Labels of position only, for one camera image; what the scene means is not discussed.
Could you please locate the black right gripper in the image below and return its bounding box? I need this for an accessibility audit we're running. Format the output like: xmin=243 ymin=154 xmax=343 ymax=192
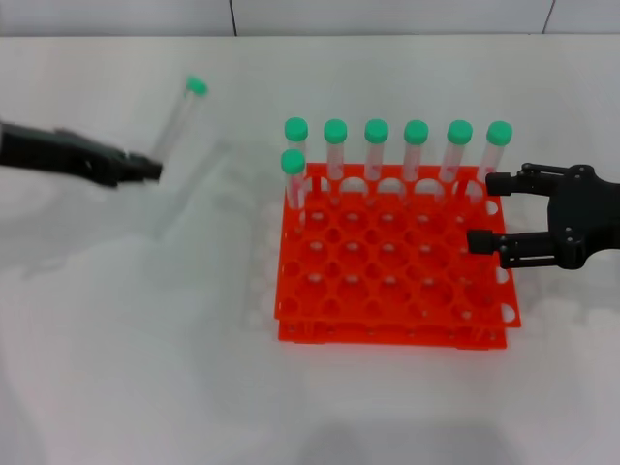
xmin=467 ymin=163 xmax=620 ymax=271

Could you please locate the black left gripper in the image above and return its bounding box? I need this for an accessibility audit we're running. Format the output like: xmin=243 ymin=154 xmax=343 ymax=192
xmin=0 ymin=120 xmax=164 ymax=190

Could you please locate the green capped clear test tube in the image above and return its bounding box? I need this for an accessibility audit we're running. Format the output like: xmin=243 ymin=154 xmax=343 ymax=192
xmin=323 ymin=118 xmax=349 ymax=204
xmin=280 ymin=148 xmax=307 ymax=229
xmin=363 ymin=118 xmax=390 ymax=202
xmin=283 ymin=116 xmax=310 ymax=169
xmin=438 ymin=119 xmax=475 ymax=193
xmin=152 ymin=75 xmax=209 ymax=164
xmin=477 ymin=120 xmax=513 ymax=193
xmin=402 ymin=119 xmax=430 ymax=195

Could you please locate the orange test tube rack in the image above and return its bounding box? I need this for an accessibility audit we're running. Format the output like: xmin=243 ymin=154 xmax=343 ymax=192
xmin=273 ymin=162 xmax=523 ymax=350

